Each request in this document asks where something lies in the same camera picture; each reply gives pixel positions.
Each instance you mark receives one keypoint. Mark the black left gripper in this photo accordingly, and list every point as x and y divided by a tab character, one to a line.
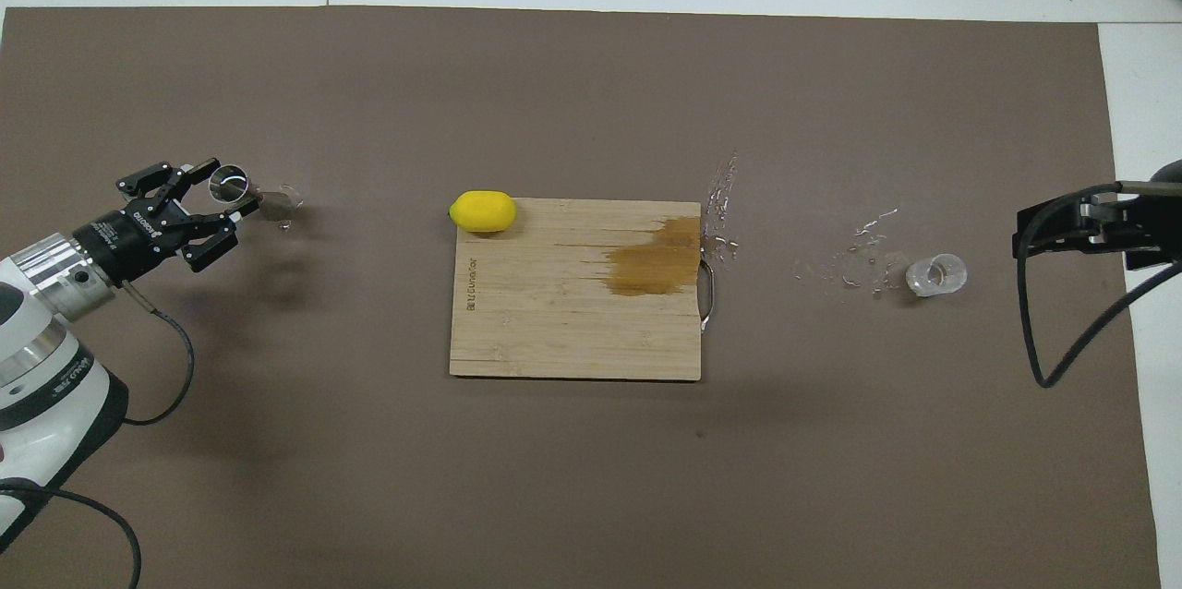
134	238

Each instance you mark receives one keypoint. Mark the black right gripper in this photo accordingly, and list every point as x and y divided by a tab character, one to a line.
1136	224

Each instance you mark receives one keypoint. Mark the steel jigger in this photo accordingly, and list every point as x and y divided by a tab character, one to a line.
231	185

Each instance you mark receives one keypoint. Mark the clear plastic cup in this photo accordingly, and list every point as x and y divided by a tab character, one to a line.
937	275

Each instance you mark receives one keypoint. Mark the yellow lemon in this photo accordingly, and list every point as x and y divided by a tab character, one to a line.
482	211

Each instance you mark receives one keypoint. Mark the wooden cutting board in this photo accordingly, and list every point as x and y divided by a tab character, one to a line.
554	321

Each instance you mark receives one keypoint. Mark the brown table mat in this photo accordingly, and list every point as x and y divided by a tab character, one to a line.
554	478

